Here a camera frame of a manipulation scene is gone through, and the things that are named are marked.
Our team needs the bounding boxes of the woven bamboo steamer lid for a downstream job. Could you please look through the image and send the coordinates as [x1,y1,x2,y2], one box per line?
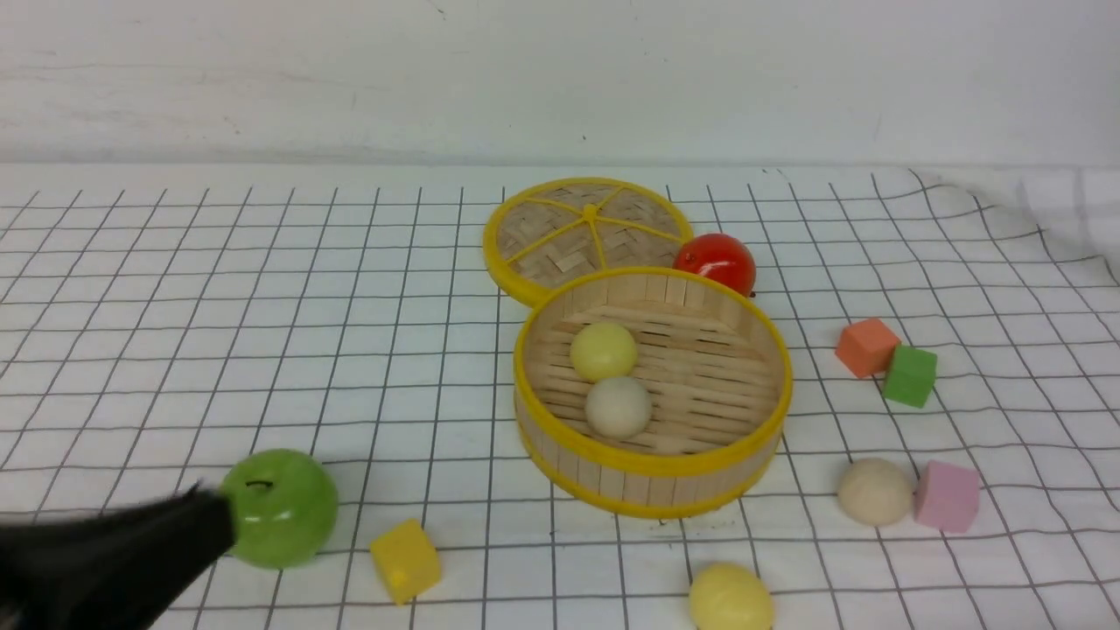
[480,177,696,308]

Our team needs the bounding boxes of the pink cube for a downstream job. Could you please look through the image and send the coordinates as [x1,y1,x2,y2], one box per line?
[913,461,980,534]

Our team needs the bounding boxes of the green apple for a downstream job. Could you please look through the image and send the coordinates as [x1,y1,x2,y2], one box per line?
[220,448,339,569]

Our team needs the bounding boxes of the red tomato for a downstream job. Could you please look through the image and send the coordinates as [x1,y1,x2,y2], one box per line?
[673,233,757,298]

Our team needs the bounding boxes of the white grid tablecloth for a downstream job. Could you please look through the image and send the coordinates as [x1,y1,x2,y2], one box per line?
[1,167,1117,629]

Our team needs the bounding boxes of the green cube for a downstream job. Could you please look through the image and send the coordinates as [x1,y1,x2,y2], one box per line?
[881,344,939,410]

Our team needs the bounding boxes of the pale yellow bun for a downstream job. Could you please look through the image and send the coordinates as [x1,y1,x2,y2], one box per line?
[688,563,776,629]
[569,319,640,383]

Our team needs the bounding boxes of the bamboo steamer tray yellow rim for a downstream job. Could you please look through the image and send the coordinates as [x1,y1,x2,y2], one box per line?
[512,267,795,520]

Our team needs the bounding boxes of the orange cube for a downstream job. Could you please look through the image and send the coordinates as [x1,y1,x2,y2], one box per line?
[836,318,900,379]

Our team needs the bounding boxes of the yellow cube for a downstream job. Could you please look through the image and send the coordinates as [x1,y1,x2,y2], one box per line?
[368,519,444,606]

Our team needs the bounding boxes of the white bun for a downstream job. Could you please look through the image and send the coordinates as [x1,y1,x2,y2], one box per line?
[584,376,653,441]
[836,458,914,528]

